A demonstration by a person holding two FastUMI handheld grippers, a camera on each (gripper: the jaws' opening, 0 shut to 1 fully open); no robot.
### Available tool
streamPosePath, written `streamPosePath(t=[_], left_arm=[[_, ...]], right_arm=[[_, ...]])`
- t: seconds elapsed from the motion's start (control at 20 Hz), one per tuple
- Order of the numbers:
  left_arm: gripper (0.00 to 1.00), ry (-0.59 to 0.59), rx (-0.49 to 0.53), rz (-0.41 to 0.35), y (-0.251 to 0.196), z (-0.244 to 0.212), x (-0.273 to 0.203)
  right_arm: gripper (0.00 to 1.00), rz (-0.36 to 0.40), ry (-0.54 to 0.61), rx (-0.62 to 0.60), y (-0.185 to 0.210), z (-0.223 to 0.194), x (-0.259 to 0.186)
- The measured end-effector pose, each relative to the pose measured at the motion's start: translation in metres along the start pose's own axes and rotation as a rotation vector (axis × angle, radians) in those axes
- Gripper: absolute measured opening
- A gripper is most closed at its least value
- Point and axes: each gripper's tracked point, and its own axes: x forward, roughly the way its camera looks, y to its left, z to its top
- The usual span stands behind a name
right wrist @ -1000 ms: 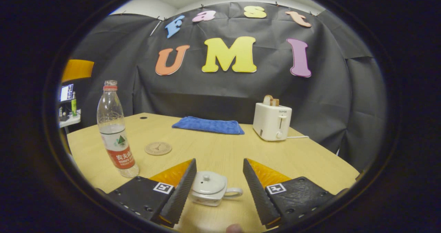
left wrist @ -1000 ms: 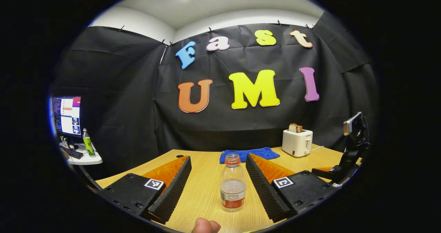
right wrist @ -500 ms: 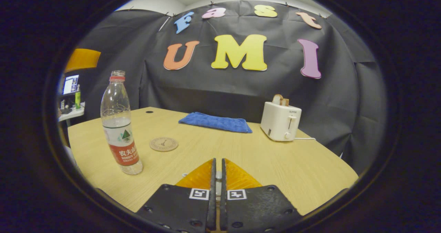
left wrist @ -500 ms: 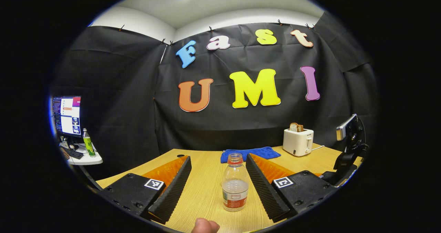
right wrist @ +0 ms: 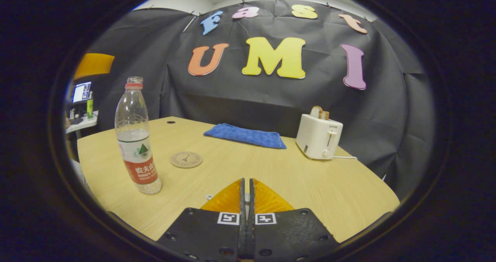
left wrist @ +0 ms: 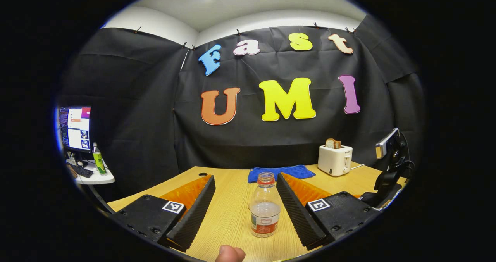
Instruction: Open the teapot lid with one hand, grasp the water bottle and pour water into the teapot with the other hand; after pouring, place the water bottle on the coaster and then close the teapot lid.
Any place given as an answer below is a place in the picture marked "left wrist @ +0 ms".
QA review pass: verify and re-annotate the black keyboard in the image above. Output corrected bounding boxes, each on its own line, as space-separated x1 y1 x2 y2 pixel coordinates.
69 163 93 178

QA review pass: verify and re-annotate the white side table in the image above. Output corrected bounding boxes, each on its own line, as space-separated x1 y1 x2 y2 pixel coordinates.
68 159 115 185

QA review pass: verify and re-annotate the computer monitor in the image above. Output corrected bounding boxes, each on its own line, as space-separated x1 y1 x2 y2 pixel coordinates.
59 106 92 153

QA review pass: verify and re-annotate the green drink bottle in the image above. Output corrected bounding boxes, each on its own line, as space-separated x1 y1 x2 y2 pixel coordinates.
92 142 108 176

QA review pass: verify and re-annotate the blue towel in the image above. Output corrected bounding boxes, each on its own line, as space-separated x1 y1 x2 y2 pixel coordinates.
248 165 316 183

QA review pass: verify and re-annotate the clear plastic water bottle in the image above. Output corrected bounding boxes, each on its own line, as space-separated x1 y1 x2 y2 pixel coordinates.
248 172 281 238

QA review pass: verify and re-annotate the white toaster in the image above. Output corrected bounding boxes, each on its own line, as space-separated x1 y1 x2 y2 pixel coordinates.
317 145 353 177

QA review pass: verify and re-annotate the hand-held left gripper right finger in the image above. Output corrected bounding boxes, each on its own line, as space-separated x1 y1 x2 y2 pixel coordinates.
276 172 382 251

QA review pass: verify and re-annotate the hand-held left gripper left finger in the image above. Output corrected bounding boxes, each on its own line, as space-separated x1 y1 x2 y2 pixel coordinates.
110 174 216 253

